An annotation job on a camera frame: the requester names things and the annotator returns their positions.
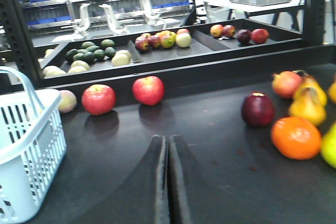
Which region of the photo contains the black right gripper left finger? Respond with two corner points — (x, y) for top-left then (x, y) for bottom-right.
(152, 135), (170, 223)

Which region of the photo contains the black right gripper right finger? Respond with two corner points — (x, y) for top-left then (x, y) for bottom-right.
(169, 135), (192, 223)

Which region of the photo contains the light blue plastic basket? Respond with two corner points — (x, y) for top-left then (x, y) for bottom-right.
(1, 67), (67, 223)

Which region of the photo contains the bright red apple right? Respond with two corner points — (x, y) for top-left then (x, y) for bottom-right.
(132, 76), (164, 106)

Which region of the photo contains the bright red apple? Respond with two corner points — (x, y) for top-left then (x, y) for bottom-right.
(132, 76), (164, 106)
(81, 84), (116, 115)

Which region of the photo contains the bright red apple left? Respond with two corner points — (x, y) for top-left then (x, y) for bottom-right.
(81, 84), (116, 115)

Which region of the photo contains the pale peach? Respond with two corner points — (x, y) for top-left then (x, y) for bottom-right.
(58, 90), (77, 113)

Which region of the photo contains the dark maroon apple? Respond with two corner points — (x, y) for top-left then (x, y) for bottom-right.
(241, 91), (275, 127)

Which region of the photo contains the black upper shelf tray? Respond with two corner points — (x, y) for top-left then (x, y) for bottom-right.
(42, 19), (303, 86)

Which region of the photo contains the orange fruit near gripper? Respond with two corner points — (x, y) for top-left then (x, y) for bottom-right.
(270, 116), (322, 160)

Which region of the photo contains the yellow pear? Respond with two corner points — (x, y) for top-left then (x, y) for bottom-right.
(288, 73), (327, 126)

